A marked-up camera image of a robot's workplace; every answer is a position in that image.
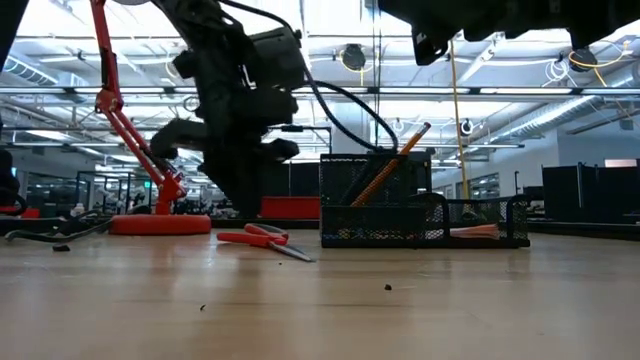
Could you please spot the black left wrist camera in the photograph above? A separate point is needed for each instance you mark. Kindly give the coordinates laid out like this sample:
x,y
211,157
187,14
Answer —
x,y
277,57

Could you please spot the black metal table frame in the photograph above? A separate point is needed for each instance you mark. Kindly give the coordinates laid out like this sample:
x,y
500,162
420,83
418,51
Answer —
x,y
575,230

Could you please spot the red box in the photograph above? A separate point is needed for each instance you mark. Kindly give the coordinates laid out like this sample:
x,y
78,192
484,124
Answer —
x,y
290,207

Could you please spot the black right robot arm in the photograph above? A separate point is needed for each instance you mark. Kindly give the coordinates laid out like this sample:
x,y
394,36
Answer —
x,y
590,15

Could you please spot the black mesh desk organizer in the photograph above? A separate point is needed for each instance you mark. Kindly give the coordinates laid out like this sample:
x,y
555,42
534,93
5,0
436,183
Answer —
x,y
370,220

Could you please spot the pink sticky note pad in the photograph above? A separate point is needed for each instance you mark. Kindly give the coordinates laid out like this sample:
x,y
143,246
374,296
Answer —
x,y
475,231

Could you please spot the orange pencil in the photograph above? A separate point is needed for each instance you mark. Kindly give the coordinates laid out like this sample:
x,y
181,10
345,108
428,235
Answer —
x,y
395,162

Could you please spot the person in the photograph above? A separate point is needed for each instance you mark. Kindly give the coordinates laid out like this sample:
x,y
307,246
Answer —
x,y
7,175

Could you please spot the black cabinet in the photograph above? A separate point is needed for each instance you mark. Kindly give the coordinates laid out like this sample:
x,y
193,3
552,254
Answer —
x,y
562,195

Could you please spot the black gantry frame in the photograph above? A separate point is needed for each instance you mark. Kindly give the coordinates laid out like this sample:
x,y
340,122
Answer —
x,y
310,129

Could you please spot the red desk lamp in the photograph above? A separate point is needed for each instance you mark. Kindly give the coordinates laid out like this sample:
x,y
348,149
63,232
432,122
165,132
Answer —
x,y
160,225

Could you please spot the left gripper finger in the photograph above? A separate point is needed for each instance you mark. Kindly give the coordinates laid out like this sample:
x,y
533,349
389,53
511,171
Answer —
x,y
249,185
222,180

